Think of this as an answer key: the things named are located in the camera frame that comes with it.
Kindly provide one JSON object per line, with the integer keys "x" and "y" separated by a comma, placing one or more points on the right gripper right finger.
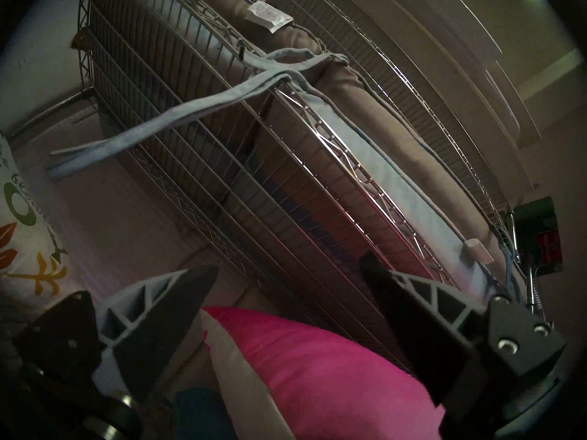
{"x": 440, "y": 343}

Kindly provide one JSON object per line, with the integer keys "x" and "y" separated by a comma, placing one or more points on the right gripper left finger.
{"x": 146, "y": 324}

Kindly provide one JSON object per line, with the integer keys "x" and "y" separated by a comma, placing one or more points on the floral JOY print pillow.
{"x": 23, "y": 242}

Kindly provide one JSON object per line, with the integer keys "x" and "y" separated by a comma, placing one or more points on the teal seat cushion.
{"x": 202, "y": 416}

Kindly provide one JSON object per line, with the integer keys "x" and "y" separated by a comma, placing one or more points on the light blue bench cushion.
{"x": 390, "y": 178}

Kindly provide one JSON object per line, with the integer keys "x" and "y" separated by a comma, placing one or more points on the taupe bench cushion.
{"x": 367, "y": 100}

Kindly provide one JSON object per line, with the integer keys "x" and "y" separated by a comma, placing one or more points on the small white fabric tag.
{"x": 477, "y": 251}

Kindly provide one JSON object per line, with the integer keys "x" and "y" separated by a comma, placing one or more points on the pink throw pillow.
{"x": 321, "y": 375}

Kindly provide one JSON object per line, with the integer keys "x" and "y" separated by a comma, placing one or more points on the green and red box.
{"x": 539, "y": 237}

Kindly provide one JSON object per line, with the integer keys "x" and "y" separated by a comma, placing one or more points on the white care label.
{"x": 268, "y": 15}

